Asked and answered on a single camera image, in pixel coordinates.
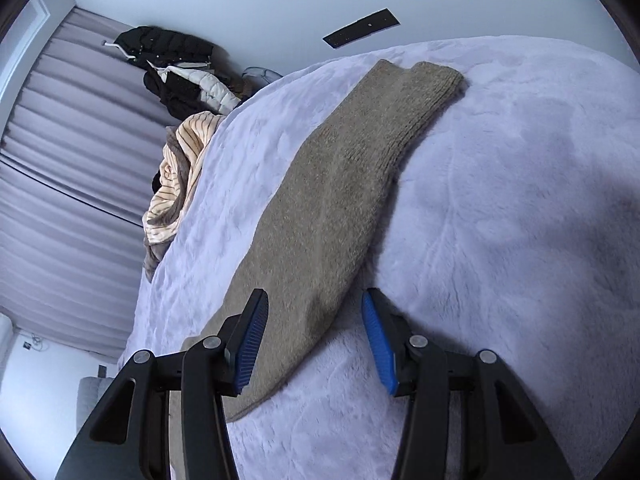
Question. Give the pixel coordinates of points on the black rectangular wall panel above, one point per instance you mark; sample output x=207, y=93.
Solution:
x=361, y=27

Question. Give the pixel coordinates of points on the white coat rack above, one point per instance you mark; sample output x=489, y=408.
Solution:
x=122, y=50

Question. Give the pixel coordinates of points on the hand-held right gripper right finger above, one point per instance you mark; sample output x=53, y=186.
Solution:
x=380, y=345

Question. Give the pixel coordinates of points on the standing fan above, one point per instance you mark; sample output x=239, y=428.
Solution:
x=260, y=76

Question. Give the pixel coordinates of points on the cream striped cloth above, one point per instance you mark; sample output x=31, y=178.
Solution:
x=172, y=195

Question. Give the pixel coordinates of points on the white puffer jacket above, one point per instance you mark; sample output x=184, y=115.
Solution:
x=212, y=87

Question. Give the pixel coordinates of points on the grey pleated curtain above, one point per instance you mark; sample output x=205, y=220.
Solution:
x=75, y=185

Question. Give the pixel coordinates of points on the brown-grey plush cloth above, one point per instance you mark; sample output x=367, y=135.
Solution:
x=155, y=257

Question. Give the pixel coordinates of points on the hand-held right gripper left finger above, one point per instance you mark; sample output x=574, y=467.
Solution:
x=247, y=345

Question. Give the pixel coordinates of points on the lavender fleece blanket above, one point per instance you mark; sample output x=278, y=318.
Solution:
x=500, y=210

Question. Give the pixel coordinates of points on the olive knit sweater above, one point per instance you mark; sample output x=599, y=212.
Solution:
x=320, y=200

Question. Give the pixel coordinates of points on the black puffer jacket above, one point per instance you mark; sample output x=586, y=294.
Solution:
x=160, y=45

